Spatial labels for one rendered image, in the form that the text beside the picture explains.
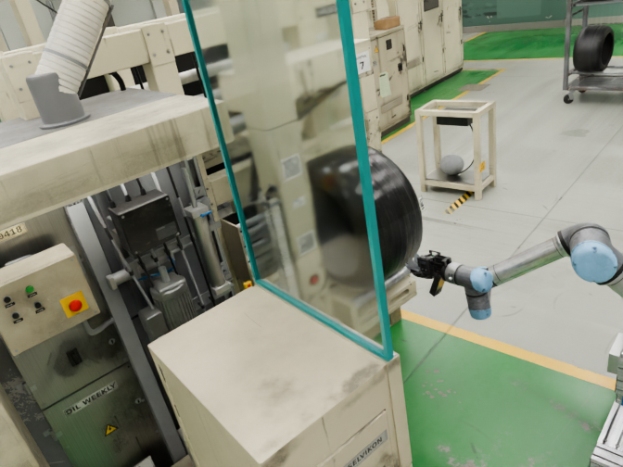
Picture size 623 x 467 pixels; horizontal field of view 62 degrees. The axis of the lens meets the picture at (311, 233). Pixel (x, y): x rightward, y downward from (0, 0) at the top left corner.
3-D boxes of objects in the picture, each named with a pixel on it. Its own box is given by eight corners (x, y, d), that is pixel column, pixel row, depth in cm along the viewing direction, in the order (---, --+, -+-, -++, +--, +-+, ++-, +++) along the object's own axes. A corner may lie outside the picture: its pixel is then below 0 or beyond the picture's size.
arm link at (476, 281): (483, 299, 170) (478, 278, 167) (456, 291, 179) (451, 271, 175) (497, 287, 174) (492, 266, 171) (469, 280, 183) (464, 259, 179)
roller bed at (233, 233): (253, 287, 225) (236, 227, 211) (235, 276, 235) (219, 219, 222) (288, 267, 235) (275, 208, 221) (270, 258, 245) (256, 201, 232)
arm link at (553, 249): (594, 204, 167) (464, 266, 194) (598, 220, 158) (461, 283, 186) (613, 231, 169) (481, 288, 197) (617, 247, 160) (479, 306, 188)
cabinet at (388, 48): (376, 143, 649) (364, 39, 592) (340, 139, 686) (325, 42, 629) (413, 120, 705) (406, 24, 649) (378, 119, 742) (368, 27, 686)
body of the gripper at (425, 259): (428, 248, 192) (454, 255, 182) (432, 269, 195) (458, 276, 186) (414, 258, 188) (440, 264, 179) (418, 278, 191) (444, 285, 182)
